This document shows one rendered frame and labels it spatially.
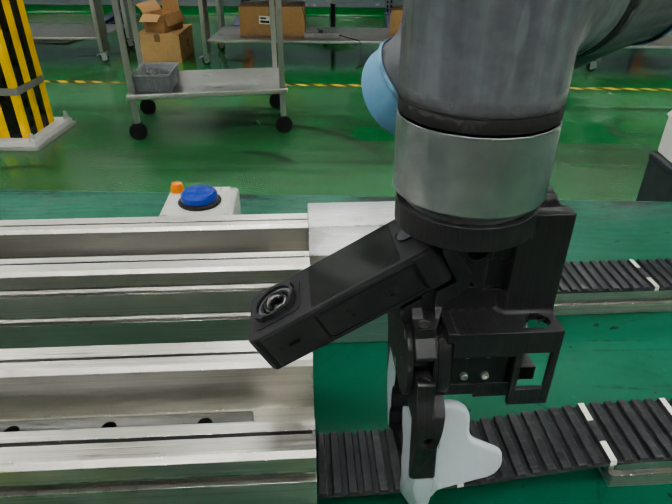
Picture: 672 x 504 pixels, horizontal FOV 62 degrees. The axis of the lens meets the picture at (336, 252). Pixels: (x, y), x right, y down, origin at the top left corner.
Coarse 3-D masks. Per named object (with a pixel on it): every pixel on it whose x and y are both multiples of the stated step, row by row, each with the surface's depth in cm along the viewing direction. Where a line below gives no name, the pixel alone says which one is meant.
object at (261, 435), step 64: (0, 384) 36; (64, 384) 36; (128, 384) 36; (192, 384) 37; (256, 384) 37; (0, 448) 30; (64, 448) 30; (128, 448) 30; (192, 448) 30; (256, 448) 30
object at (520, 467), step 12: (492, 420) 40; (504, 420) 40; (516, 420) 40; (504, 432) 39; (516, 432) 39; (504, 444) 38; (516, 444) 38; (528, 444) 38; (516, 456) 37; (528, 456) 37; (516, 468) 37; (528, 468) 37; (540, 468) 37
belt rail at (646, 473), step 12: (600, 468) 39; (612, 468) 38; (624, 468) 37; (636, 468) 37; (648, 468) 37; (660, 468) 38; (612, 480) 38; (624, 480) 38; (636, 480) 38; (648, 480) 38; (660, 480) 38
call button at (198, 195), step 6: (192, 186) 63; (198, 186) 63; (204, 186) 63; (210, 186) 63; (186, 192) 61; (192, 192) 61; (198, 192) 61; (204, 192) 61; (210, 192) 61; (216, 192) 62; (186, 198) 60; (192, 198) 60; (198, 198) 60; (204, 198) 60; (210, 198) 61; (216, 198) 62; (186, 204) 61; (192, 204) 60; (198, 204) 60; (204, 204) 61
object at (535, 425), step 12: (528, 420) 40; (540, 420) 39; (528, 432) 39; (540, 432) 39; (552, 432) 38; (540, 444) 38; (552, 444) 38; (540, 456) 37; (552, 456) 37; (564, 456) 37; (552, 468) 36; (564, 468) 36
